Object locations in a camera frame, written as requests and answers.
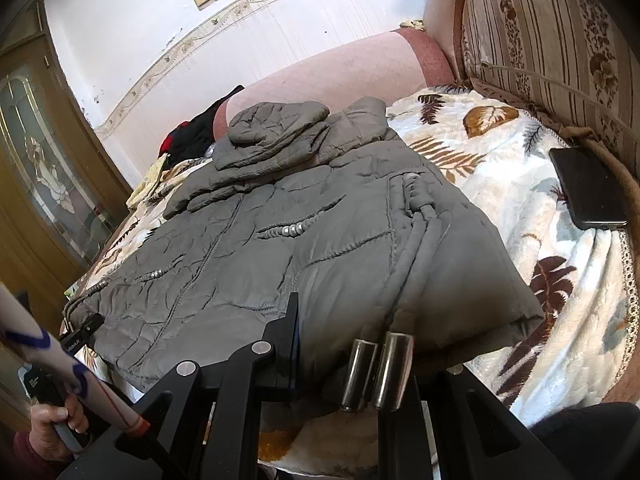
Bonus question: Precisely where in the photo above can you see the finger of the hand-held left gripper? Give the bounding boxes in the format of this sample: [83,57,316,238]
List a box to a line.
[60,312,106,356]

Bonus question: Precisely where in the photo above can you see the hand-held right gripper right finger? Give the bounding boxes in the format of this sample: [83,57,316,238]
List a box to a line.
[377,365,571,480]

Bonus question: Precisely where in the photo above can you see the leaf print blanket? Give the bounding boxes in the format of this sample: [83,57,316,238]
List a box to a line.
[65,82,640,471]

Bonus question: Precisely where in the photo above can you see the black smartphone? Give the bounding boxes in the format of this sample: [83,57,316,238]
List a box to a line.
[548,146,629,231]

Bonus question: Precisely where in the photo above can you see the striped floral sofa cushion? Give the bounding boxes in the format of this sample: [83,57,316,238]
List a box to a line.
[460,0,640,181]

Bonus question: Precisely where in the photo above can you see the wooden door with glass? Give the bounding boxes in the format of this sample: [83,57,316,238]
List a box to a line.
[0,0,133,331]

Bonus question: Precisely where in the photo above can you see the yellow cloth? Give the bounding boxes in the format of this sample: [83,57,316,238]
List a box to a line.
[125,154,171,208]

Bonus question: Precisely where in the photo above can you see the black and red clothes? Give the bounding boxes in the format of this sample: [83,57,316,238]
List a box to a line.
[158,85,246,167]

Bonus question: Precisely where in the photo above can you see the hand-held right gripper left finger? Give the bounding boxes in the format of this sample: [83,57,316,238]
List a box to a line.
[60,292,301,480]

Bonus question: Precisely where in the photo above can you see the grey padded hooded jacket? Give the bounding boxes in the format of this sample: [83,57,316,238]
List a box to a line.
[62,96,546,416]

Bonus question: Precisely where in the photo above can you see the person's left hand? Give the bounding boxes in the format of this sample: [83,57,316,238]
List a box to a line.
[29,394,89,464]

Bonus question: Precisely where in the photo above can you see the pink pillow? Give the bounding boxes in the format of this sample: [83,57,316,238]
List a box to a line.
[212,0,506,141]

